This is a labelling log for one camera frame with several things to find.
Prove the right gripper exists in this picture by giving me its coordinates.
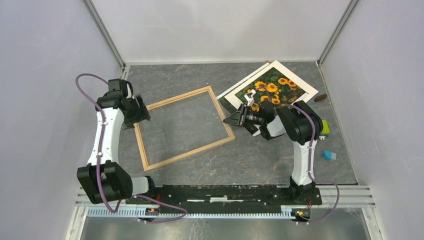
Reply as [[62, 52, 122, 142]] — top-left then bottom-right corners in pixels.
[[222, 103, 264, 128]]

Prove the white mat board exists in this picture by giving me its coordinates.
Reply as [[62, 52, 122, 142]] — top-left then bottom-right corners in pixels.
[[224, 60, 320, 137]]

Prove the clear glass pane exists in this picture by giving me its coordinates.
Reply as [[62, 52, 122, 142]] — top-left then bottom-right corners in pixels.
[[139, 93, 228, 164]]

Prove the sunflower photo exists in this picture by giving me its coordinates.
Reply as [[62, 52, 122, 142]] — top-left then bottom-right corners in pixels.
[[216, 63, 310, 134]]

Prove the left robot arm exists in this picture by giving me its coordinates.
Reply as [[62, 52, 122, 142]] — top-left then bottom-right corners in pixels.
[[76, 78, 157, 204]]

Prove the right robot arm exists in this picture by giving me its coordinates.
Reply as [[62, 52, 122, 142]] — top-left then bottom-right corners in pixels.
[[223, 100, 323, 204]]

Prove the small brown block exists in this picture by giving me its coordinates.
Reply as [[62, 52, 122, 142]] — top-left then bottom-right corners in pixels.
[[314, 94, 328, 103]]

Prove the toy car with green block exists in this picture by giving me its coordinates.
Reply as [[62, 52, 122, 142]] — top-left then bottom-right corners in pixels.
[[319, 119, 330, 141]]

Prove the blue toy block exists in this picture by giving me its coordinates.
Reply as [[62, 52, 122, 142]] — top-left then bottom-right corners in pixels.
[[321, 150, 337, 161]]

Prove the wooden picture frame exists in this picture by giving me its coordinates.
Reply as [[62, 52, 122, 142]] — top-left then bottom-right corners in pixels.
[[134, 85, 236, 171]]

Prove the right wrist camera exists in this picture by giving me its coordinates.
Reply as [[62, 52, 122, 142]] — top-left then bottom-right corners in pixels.
[[243, 90, 256, 107]]

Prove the blue white cable duct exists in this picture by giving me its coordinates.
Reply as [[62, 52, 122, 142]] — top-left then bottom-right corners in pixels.
[[87, 206, 295, 220]]

